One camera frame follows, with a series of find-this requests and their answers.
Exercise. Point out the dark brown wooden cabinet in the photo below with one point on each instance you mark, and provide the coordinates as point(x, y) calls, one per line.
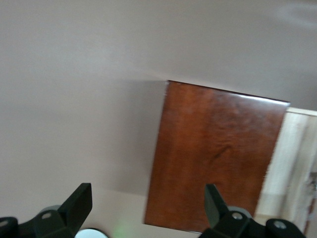
point(210, 148)

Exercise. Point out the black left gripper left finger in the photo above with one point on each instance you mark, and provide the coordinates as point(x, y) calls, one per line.
point(74, 205)

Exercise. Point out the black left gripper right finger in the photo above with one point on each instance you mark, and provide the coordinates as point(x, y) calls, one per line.
point(215, 208)

